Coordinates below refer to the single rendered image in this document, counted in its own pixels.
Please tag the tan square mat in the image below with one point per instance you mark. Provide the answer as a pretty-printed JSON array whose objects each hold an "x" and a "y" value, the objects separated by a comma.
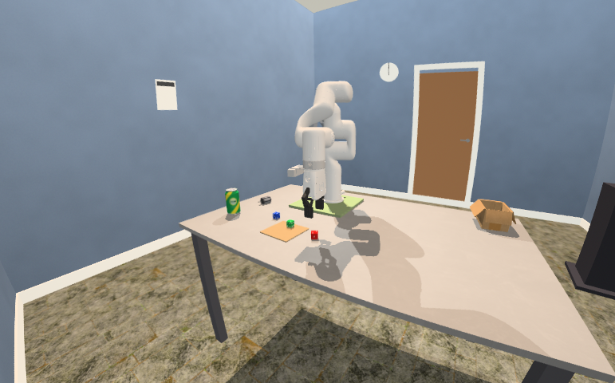
[{"x": 282, "y": 232}]

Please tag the green soda can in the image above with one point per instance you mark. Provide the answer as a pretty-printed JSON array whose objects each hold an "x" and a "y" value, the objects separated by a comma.
[{"x": 232, "y": 201}]

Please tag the open brown cardboard box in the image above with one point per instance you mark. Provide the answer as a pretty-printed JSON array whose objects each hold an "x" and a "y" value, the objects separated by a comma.
[{"x": 492, "y": 220}]

